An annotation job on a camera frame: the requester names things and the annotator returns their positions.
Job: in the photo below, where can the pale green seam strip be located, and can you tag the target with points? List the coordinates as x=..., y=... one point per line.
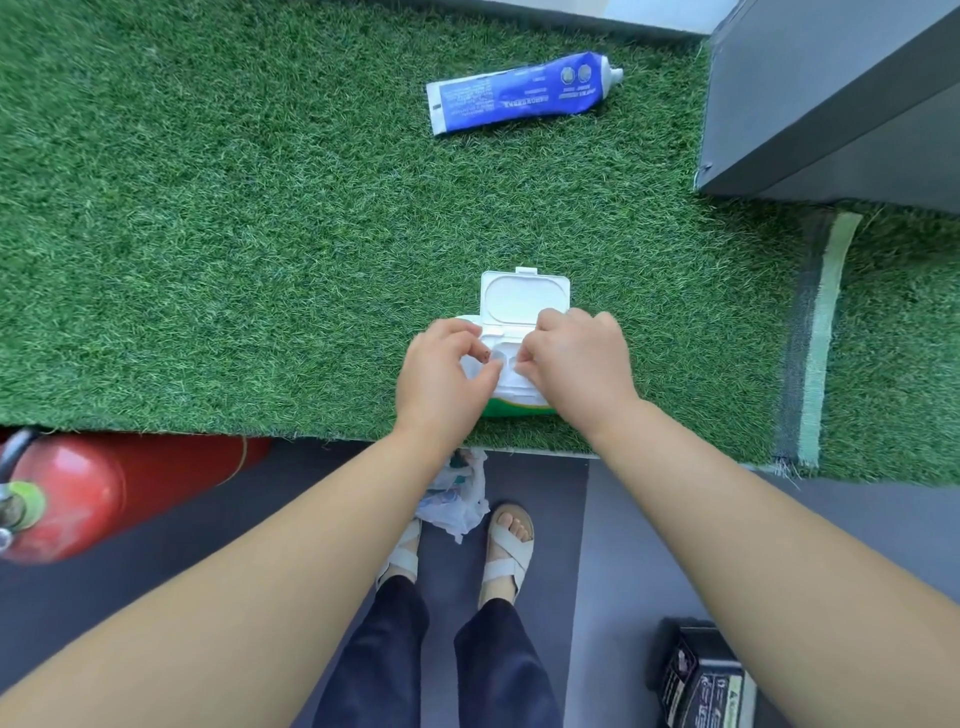
x=817, y=337

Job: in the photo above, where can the person's beige sandal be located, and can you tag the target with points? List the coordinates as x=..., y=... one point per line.
x=403, y=559
x=510, y=559

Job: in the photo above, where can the crumpled white plastic bag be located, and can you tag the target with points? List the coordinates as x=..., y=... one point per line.
x=457, y=499

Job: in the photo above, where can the person's left beige sandal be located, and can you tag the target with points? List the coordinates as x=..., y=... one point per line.
x=403, y=559

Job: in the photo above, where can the grey metal cabinet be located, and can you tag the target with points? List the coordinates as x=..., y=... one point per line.
x=832, y=97

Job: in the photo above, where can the person's right forearm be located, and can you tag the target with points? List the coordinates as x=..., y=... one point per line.
x=757, y=570

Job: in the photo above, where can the person's left hand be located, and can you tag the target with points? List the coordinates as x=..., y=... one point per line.
x=435, y=382

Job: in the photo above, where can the person's left forearm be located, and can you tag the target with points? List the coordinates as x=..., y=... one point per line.
x=225, y=592

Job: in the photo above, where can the red fire extinguisher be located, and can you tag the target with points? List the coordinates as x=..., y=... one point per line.
x=97, y=487

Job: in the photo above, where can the person's dark navy trousers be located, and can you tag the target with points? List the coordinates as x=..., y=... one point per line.
x=495, y=667

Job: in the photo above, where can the white lidded wet wipes pack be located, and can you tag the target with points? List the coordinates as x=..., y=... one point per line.
x=523, y=296

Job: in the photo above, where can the green artificial grass mat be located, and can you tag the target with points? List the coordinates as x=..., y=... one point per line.
x=225, y=240

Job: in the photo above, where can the black device with label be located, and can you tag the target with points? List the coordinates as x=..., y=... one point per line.
x=701, y=682

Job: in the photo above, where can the person's right beige sandal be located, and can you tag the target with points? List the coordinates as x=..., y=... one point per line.
x=510, y=559

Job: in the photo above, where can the person's left thumb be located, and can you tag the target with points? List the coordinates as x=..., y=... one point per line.
x=486, y=368

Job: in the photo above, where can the blue white toothpaste tube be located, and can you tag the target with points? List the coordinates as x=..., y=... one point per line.
x=517, y=94

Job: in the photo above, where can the person's right hand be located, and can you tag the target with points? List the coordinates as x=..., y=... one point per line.
x=585, y=367

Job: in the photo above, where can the person's right thumb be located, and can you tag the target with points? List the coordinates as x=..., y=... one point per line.
x=527, y=367

